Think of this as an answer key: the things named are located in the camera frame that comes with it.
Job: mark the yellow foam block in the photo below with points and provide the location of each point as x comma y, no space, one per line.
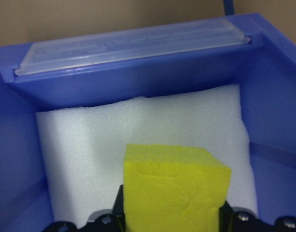
172,193

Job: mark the white foam pad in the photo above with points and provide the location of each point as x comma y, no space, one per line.
90,145

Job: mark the blue plastic storage bin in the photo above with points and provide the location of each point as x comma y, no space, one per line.
162,79

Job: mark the clear plastic label holder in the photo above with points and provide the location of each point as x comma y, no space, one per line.
114,50

